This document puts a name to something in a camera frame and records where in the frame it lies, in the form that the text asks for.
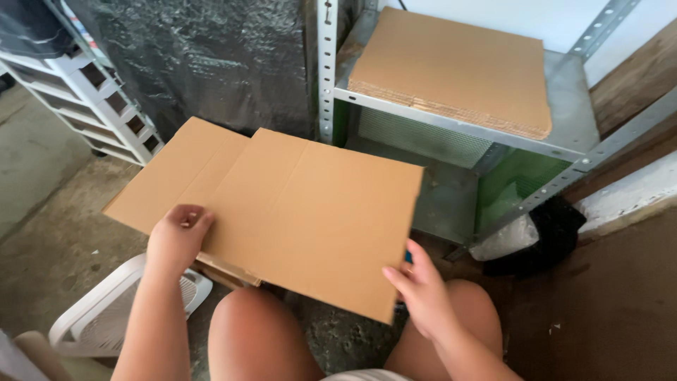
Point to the white plastic fan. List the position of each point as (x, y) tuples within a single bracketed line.
[(106, 317)]

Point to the white striped shorts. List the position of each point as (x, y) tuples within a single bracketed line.
[(367, 375)]

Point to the person's left hand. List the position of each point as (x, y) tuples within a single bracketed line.
[(173, 237)]

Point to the stack of flat cardboard sheets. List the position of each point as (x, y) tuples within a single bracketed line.
[(455, 74)]

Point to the person's right hand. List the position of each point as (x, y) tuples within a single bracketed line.
[(421, 290)]

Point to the person's left leg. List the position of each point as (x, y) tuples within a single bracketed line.
[(254, 338)]

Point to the white plastic drawer cart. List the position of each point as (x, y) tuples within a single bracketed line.
[(90, 100)]

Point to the grey metal slotted shelf rack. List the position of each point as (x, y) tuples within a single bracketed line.
[(529, 153)]

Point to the black bubble wrap sheet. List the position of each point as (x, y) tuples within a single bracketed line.
[(211, 63)]

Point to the black plastic bag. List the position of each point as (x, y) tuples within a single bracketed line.
[(545, 238)]

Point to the person's left fingers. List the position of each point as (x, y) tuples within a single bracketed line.
[(194, 216)]

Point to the brown cardboard box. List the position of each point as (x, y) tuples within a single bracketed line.
[(275, 211)]

